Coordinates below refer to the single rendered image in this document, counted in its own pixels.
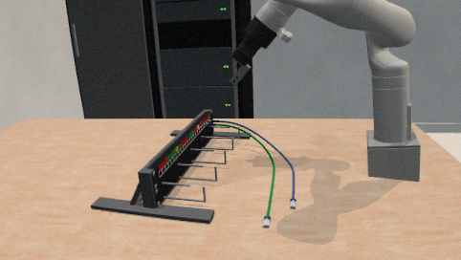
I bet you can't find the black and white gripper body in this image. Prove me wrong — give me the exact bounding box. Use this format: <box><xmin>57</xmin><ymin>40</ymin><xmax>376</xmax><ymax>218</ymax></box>
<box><xmin>231</xmin><ymin>1</ymin><xmax>293</xmax><ymax>66</ymax></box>

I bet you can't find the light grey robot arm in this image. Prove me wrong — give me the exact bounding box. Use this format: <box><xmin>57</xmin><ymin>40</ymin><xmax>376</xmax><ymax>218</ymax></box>
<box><xmin>269</xmin><ymin>0</ymin><xmax>416</xmax><ymax>143</ymax></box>

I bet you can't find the white cable plug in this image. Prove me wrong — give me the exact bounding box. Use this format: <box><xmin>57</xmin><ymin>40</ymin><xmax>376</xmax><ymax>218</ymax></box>
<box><xmin>290</xmin><ymin>199</ymin><xmax>296</xmax><ymax>209</ymax></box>
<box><xmin>263</xmin><ymin>216</ymin><xmax>271</xmax><ymax>228</ymax></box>

